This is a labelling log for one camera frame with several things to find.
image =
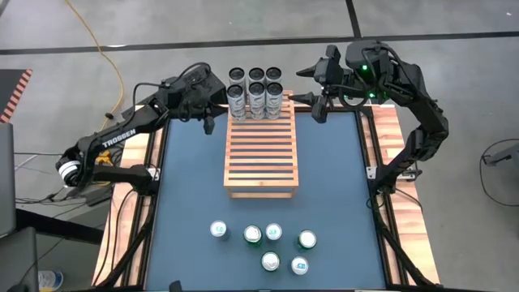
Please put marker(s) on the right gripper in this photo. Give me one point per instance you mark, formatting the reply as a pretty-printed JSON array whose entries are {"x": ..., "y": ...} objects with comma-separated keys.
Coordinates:
[{"x": 334, "y": 81}]

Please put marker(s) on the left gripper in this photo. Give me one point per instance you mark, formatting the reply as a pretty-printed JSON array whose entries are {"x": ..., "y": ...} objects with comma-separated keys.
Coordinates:
[{"x": 198, "y": 103}]

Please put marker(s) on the white Celsius Arctic Vibe can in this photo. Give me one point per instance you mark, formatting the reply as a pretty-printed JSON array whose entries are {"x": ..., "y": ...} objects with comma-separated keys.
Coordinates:
[
  {"x": 274, "y": 101},
  {"x": 236, "y": 103},
  {"x": 256, "y": 101}
]

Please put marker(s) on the white Celsius can orange print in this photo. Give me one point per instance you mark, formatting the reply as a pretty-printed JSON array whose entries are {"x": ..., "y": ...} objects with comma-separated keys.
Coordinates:
[
  {"x": 237, "y": 75},
  {"x": 256, "y": 74},
  {"x": 273, "y": 74}
]

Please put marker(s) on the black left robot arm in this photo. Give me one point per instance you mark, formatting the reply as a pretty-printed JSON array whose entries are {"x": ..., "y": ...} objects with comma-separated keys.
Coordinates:
[{"x": 117, "y": 138}]

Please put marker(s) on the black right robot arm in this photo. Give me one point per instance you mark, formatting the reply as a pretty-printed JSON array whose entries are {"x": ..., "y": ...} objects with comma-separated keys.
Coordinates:
[{"x": 421, "y": 117}]

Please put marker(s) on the slatted wooden shelf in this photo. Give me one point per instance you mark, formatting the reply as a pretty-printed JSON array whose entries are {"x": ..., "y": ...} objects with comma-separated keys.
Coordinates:
[{"x": 261, "y": 183}]

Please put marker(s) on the silver blue Red Bull can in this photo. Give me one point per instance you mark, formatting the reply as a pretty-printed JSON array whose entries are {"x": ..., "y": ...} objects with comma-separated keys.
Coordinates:
[
  {"x": 218, "y": 228},
  {"x": 300, "y": 265},
  {"x": 273, "y": 231}
]

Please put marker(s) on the green Sprite can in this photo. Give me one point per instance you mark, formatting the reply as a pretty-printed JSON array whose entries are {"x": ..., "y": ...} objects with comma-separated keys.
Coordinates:
[
  {"x": 270, "y": 261},
  {"x": 307, "y": 239},
  {"x": 252, "y": 234}
]

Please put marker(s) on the black floor beam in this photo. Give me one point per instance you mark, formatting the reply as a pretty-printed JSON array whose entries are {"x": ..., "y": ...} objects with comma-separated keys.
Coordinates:
[{"x": 57, "y": 227}]

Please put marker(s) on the grey metal stand foot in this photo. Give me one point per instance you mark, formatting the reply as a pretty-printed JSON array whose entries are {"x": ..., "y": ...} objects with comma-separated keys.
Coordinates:
[{"x": 504, "y": 154}]

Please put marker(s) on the grey equipment case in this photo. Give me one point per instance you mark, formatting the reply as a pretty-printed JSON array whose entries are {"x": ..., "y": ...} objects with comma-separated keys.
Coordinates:
[{"x": 6, "y": 182}]

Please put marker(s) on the white blue container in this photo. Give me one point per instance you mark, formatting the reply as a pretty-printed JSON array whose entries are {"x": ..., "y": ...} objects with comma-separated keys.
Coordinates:
[{"x": 50, "y": 280}]

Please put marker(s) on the dark grey case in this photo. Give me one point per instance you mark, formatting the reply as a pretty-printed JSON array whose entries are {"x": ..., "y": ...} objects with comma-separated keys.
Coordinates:
[{"x": 18, "y": 263}]

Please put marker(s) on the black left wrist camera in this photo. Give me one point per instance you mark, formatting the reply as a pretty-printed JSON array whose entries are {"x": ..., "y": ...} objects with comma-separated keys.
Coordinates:
[{"x": 174, "y": 91}]

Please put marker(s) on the black metal table frame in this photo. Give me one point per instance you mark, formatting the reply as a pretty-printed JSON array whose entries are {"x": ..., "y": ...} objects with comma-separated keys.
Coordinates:
[{"x": 362, "y": 138}]

